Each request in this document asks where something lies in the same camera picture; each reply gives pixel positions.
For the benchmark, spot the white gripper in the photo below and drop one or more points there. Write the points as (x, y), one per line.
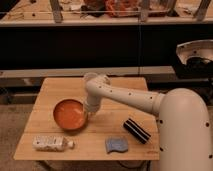
(91, 105)

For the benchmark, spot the orange ceramic bowl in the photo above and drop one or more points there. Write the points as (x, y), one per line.
(69, 115)

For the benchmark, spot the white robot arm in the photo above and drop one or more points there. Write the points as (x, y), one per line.
(184, 124)

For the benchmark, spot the wooden table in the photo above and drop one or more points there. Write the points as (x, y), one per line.
(89, 143)

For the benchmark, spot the blue sponge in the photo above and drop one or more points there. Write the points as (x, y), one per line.
(116, 144)

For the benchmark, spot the black striped eraser block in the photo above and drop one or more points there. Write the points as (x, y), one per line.
(138, 132)

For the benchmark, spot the white plastic bottle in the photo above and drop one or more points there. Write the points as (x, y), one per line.
(52, 143)

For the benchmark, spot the black and white machine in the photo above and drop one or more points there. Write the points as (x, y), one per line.
(194, 59)

